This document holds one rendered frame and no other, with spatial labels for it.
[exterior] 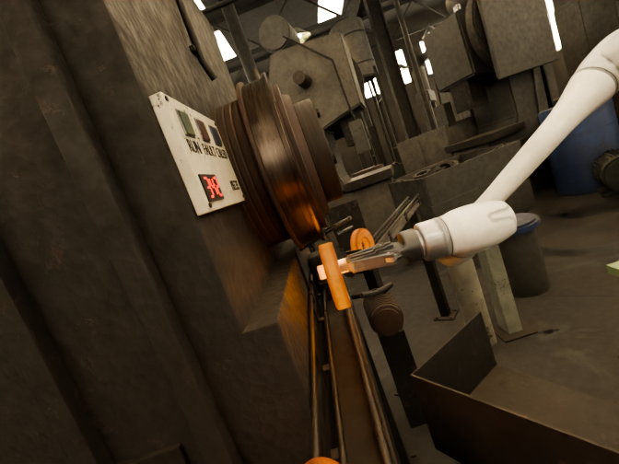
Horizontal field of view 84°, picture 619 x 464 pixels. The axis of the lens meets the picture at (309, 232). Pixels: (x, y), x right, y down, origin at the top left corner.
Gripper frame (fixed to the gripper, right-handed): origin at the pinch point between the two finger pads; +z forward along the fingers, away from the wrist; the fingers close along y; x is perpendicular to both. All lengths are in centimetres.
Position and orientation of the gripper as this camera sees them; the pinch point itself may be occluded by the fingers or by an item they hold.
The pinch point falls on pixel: (332, 269)
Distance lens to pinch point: 79.6
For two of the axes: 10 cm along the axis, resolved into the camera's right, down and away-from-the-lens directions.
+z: -9.6, 2.9, 0.5
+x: -2.9, -9.4, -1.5
